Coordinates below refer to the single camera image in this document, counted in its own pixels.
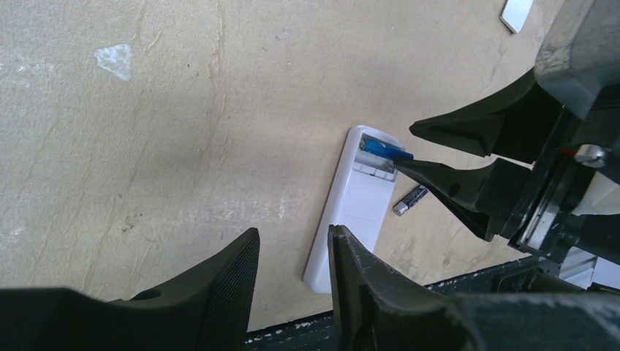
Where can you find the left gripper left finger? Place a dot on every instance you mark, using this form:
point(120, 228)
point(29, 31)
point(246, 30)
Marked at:
point(206, 307)

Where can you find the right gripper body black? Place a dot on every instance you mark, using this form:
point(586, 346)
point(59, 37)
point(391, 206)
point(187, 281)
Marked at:
point(542, 223)

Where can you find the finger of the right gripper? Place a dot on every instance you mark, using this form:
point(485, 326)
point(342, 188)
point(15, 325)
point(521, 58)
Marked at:
point(514, 122)
point(481, 198)

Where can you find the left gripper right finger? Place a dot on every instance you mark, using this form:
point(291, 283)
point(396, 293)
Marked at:
point(554, 319)

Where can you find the white battery cover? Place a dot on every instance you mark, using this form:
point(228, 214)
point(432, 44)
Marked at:
point(515, 13)

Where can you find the white remote control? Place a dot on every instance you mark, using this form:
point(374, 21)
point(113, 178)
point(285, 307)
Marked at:
point(359, 198)

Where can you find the blue battery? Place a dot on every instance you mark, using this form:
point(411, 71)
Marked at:
point(381, 149)

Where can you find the black battery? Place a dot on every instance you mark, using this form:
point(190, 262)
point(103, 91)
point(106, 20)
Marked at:
point(409, 200)

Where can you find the aluminium frame rail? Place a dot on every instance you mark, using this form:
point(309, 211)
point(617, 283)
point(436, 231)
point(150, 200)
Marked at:
point(583, 268)

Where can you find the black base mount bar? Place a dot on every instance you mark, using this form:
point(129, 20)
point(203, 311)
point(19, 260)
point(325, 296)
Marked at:
point(376, 306)

